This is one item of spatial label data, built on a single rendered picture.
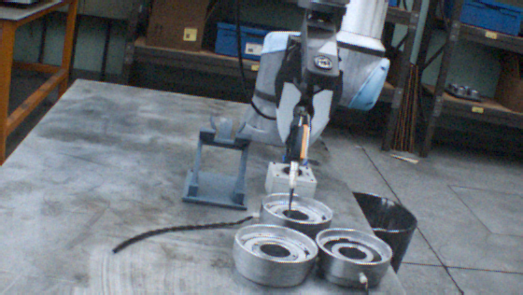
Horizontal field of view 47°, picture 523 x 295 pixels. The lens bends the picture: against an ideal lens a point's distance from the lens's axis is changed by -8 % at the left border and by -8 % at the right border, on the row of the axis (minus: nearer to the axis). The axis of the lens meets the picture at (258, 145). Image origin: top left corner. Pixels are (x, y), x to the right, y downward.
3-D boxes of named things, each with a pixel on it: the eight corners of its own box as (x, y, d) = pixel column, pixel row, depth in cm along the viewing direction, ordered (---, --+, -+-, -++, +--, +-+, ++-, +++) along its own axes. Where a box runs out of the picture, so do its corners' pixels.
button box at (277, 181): (311, 208, 106) (318, 180, 104) (268, 203, 105) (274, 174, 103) (303, 189, 113) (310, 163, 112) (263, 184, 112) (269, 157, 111)
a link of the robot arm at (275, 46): (263, 81, 146) (275, 22, 143) (321, 95, 143) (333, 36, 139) (247, 89, 135) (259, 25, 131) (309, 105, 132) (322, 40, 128)
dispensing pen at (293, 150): (280, 215, 89) (294, 100, 94) (275, 220, 93) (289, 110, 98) (296, 217, 89) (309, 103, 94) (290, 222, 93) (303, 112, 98)
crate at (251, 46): (285, 58, 471) (290, 29, 465) (289, 67, 435) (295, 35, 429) (214, 46, 467) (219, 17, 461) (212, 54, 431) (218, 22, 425)
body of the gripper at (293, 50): (328, 79, 99) (343, 4, 96) (336, 92, 91) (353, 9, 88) (278, 70, 99) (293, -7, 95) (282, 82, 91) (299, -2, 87)
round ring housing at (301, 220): (320, 222, 101) (326, 198, 100) (332, 252, 91) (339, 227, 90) (253, 213, 99) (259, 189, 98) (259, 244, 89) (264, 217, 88)
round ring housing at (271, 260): (236, 287, 77) (243, 258, 75) (224, 247, 86) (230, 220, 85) (319, 292, 79) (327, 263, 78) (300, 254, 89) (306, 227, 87)
